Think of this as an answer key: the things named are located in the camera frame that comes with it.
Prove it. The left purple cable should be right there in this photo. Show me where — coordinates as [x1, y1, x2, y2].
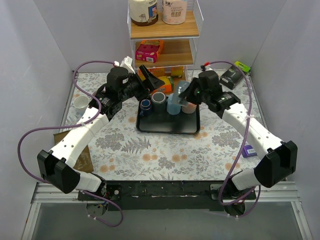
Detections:
[17, 59, 125, 228]

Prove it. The light blue faceted mug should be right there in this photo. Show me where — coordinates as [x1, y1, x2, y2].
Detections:
[166, 93, 181, 116]

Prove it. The white and blue mug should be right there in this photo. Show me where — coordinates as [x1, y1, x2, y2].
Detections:
[73, 95, 90, 114]

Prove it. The orange green sponge pack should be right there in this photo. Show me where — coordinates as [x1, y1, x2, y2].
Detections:
[155, 76, 174, 94]

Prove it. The brown cartoon paper roll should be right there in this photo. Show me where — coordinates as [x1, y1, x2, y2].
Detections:
[128, 0, 158, 27]

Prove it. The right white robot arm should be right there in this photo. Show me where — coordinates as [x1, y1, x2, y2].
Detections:
[178, 70, 298, 199]

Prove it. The purple cable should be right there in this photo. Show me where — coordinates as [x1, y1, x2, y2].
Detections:
[203, 60, 262, 219]
[17, 59, 125, 228]

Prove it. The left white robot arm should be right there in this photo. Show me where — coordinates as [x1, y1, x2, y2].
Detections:
[37, 65, 164, 200]

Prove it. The pink cotton tissue roll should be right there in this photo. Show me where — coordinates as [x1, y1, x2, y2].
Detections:
[162, 0, 188, 25]

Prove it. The white wire wooden shelf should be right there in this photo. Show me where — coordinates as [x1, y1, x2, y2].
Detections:
[127, 0, 204, 87]

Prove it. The black serving tray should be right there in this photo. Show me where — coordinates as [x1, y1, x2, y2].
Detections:
[136, 100, 201, 135]

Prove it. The yellow sponge box middle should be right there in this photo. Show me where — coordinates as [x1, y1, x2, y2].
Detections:
[151, 67, 166, 77]

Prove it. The navy blue mug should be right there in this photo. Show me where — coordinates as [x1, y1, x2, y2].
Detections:
[139, 99, 152, 117]

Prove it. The purple white box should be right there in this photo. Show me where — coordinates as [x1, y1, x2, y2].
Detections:
[241, 144, 258, 158]

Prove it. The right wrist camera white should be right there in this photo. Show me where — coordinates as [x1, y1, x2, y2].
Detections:
[200, 62, 214, 72]

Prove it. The floral table mat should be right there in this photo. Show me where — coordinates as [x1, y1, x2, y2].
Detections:
[58, 69, 281, 181]

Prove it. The yellow sponge box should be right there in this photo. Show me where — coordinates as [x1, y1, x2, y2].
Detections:
[170, 66, 184, 78]
[151, 67, 166, 77]
[137, 69, 146, 81]

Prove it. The pink mug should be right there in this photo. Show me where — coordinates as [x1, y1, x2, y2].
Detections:
[181, 102, 197, 114]

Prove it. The yellow sponge box right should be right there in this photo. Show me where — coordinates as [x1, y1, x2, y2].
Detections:
[170, 66, 184, 78]

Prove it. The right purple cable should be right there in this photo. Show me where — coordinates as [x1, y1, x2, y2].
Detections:
[203, 60, 262, 219]

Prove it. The black green razor box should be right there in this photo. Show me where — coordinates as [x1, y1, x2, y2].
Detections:
[219, 61, 251, 90]

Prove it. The dark grey mug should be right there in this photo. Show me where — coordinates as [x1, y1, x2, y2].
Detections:
[151, 92, 167, 113]

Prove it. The yellow sponge box left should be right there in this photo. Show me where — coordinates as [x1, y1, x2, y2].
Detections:
[137, 69, 146, 81]

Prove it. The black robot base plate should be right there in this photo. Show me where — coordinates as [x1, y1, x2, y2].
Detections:
[77, 179, 257, 212]

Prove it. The brown paper bag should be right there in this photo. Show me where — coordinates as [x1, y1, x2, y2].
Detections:
[53, 130, 94, 173]

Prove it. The slate blue mug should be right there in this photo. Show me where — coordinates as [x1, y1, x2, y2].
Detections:
[172, 80, 190, 107]

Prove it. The pink orange sponge box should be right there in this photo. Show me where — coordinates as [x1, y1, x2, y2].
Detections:
[135, 39, 164, 63]

